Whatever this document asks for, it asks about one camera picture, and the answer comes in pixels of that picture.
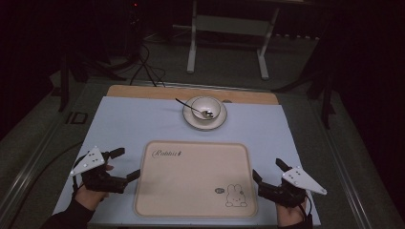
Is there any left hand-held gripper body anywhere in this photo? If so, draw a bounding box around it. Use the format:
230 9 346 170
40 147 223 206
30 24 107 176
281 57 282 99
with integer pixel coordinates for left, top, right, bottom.
70 146 129 195

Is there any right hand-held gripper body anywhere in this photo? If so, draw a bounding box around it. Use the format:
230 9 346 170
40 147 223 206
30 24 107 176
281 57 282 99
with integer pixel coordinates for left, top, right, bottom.
257 165 329 209

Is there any person's right hand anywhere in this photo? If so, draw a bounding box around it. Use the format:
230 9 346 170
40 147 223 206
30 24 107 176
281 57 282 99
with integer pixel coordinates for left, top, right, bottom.
275 202 308 228

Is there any person's left hand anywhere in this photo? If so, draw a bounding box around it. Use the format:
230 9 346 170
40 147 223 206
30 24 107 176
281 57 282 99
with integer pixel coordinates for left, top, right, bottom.
74 184 110 212

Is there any light blue table mat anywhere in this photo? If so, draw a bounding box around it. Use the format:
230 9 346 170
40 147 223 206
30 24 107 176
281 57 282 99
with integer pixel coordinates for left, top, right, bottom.
52 95 322 227

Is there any beige rabbit placemat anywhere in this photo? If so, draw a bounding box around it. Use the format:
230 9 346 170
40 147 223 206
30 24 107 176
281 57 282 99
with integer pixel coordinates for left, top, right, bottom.
133 139 259 219

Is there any black stand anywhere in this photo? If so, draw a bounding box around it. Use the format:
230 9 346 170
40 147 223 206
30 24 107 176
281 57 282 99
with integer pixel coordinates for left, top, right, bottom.
58 52 129 114
272 31 337 130

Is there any white saucer plate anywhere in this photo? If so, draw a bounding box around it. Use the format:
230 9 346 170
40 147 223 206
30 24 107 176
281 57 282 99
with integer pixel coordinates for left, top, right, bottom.
181 95 228 132

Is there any metal spoon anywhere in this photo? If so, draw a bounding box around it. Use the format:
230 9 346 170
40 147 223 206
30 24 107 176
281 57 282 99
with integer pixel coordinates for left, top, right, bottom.
174 97 215 119

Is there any white ceramic bowl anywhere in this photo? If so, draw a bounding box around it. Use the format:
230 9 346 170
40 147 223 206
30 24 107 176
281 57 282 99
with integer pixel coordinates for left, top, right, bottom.
190 95 223 122

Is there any black equipment rack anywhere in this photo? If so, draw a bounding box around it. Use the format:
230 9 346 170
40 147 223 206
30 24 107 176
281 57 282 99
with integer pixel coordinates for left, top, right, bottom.
125 0 143 59

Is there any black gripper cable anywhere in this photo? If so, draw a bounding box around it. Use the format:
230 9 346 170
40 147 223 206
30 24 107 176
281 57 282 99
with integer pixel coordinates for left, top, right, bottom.
299 193 315 225

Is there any black floor cable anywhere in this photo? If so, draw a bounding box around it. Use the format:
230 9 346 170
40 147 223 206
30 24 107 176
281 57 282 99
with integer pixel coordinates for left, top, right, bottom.
6 141 85 224
128 42 167 88

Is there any metal floor rail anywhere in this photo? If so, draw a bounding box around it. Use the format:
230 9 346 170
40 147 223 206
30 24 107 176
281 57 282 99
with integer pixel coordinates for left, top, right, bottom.
317 104 374 229
0 119 62 221

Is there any white metal desk frame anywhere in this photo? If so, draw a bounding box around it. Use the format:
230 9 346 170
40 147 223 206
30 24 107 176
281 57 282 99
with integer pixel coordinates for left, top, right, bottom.
185 0 282 81

